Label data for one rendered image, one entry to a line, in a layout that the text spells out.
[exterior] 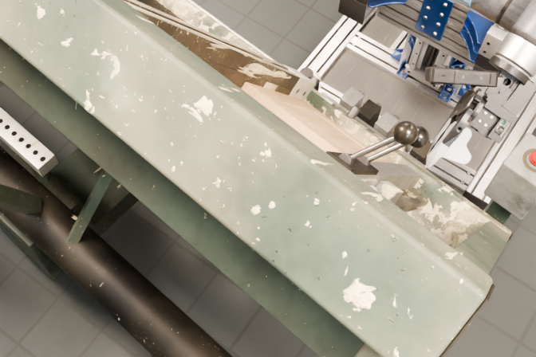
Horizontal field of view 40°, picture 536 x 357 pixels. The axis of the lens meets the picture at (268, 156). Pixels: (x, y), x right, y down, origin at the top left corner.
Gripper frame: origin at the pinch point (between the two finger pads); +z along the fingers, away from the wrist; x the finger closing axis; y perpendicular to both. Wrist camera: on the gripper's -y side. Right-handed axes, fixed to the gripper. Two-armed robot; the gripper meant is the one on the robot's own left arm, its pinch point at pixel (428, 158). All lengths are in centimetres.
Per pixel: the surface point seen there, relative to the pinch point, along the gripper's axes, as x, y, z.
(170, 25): -6.6, -47.6, 5.2
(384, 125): 80, 2, 5
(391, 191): 10.3, 0.4, 9.6
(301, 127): 24.1, -19.5, 10.9
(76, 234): 54, -50, 71
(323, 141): 22.2, -14.3, 10.5
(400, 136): -11.9, -8.1, -1.2
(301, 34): 194, -33, 0
